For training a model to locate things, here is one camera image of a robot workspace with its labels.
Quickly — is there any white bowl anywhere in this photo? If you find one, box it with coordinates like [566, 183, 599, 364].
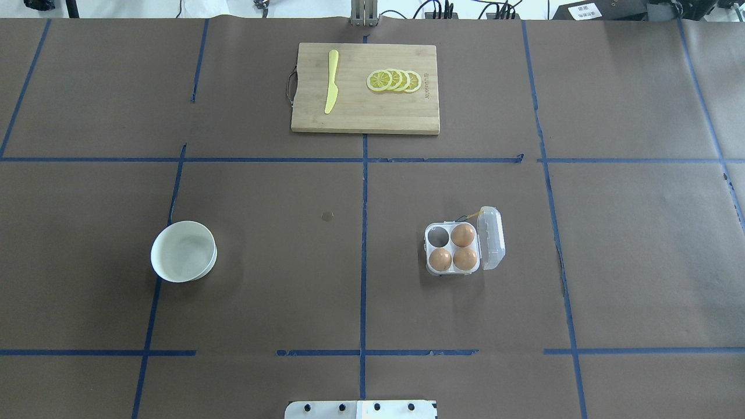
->
[151, 221, 218, 283]

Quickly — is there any brown egg lower slot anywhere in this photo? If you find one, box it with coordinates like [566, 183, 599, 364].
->
[453, 248, 479, 271]

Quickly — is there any black device with label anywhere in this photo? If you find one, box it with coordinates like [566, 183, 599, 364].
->
[551, 1, 648, 21]

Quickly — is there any back lemon slice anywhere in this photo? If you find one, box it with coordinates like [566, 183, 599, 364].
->
[403, 70, 421, 93]

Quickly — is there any grey aluminium post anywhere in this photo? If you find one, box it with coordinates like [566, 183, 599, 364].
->
[350, 0, 379, 27]

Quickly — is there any front lemon slice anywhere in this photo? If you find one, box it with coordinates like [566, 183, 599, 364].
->
[366, 69, 393, 92]

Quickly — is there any brown egg slot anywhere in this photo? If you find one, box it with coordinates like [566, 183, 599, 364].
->
[453, 248, 479, 271]
[450, 222, 476, 248]

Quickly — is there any lemon slice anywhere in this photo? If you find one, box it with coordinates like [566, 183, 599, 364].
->
[403, 70, 421, 93]
[392, 70, 410, 92]
[366, 69, 393, 92]
[386, 69, 407, 92]

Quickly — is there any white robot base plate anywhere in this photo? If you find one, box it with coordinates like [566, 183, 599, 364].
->
[284, 399, 438, 418]

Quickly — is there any clear plastic egg box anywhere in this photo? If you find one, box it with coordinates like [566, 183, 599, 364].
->
[423, 206, 506, 276]

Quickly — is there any brown egg upper slot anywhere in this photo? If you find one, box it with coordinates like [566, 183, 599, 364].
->
[450, 222, 476, 248]

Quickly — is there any brown egg from bowl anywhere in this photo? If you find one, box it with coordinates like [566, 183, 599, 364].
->
[428, 248, 453, 272]

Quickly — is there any yellow plastic knife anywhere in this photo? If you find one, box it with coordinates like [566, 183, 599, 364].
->
[324, 49, 339, 115]

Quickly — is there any wooden cutting board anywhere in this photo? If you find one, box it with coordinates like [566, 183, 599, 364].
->
[291, 42, 440, 135]

